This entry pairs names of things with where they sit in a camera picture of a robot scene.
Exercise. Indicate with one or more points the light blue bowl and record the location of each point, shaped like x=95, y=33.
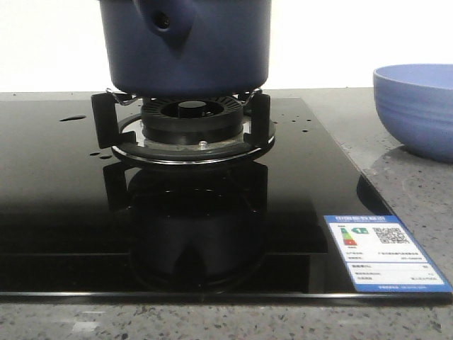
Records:
x=414, y=104

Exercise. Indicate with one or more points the right black pot support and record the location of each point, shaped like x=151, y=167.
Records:
x=128, y=143

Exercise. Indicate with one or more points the dark blue pot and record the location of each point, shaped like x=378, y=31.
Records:
x=187, y=48

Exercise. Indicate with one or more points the right gas burner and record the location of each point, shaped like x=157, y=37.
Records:
x=189, y=121

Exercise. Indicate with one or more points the black glass gas stove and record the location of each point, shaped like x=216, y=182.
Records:
x=77, y=225

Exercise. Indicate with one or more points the blue energy label sticker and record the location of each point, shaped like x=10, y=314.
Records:
x=382, y=257

